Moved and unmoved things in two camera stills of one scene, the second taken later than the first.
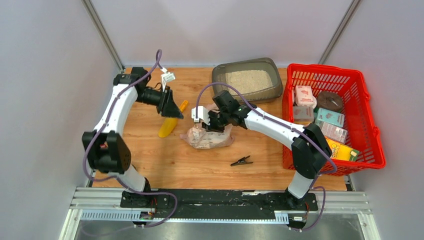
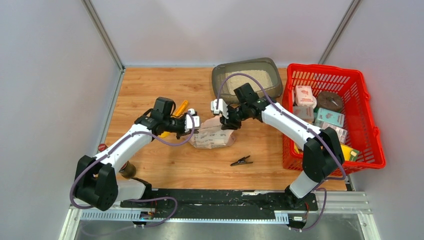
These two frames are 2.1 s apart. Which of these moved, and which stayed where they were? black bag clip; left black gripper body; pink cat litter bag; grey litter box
Moved: left black gripper body
Stayed: black bag clip; pink cat litter bag; grey litter box
